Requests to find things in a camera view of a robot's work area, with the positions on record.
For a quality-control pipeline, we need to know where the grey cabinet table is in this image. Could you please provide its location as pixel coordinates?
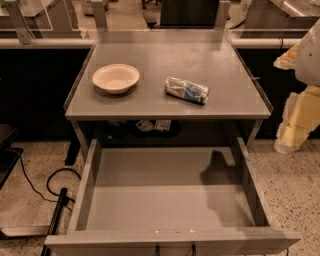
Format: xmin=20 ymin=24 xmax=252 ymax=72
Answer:
xmin=66 ymin=30 xmax=272 ymax=152

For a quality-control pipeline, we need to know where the white rail bar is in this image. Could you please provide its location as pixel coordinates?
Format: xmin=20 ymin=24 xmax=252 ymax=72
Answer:
xmin=0 ymin=38 xmax=95 ymax=49

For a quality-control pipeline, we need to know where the dark object at left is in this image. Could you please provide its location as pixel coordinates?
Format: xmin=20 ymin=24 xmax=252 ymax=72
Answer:
xmin=0 ymin=124 xmax=23 ymax=189

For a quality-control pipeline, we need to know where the black drawer handle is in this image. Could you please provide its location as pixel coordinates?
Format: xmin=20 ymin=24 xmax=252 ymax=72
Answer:
xmin=155 ymin=243 xmax=197 ymax=256

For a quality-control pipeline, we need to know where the black power cable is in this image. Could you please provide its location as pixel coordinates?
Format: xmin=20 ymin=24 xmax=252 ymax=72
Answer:
xmin=6 ymin=147 xmax=82 ymax=213

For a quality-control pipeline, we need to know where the open grey top drawer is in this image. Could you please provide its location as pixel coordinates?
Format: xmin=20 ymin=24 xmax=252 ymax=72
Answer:
xmin=45 ymin=140 xmax=301 ymax=256

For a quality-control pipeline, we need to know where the black power strip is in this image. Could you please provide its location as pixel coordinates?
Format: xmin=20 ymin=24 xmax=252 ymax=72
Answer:
xmin=40 ymin=188 xmax=67 ymax=256

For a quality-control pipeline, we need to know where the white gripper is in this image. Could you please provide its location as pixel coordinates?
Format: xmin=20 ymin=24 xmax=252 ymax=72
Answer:
xmin=273 ymin=19 xmax=320 ymax=154

